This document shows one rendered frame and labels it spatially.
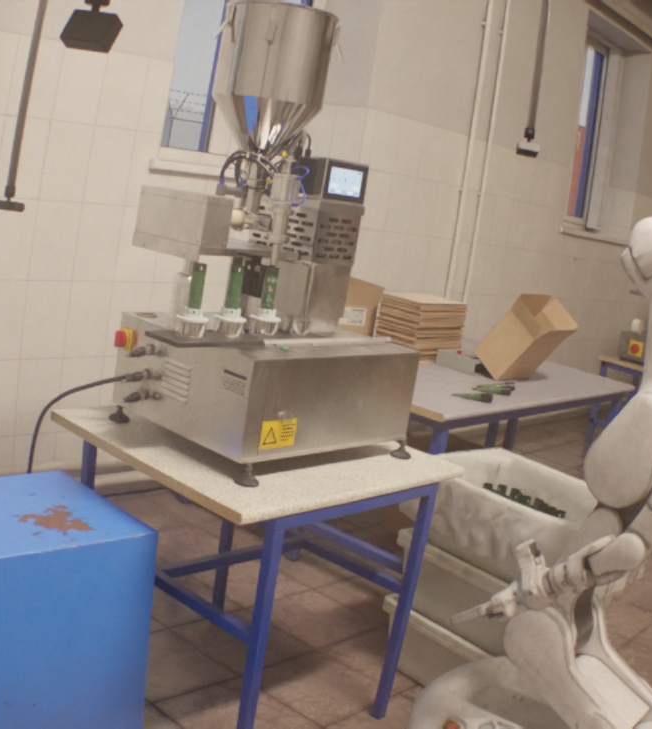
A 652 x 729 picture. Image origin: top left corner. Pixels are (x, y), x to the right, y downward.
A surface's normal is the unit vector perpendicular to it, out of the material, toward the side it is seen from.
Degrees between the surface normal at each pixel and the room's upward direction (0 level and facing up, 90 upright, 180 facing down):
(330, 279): 90
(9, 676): 90
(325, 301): 90
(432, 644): 96
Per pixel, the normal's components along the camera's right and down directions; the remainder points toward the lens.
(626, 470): -0.58, 0.07
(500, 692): 0.16, -0.97
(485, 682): 0.75, -0.14
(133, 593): 0.73, 0.23
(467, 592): -0.79, 0.10
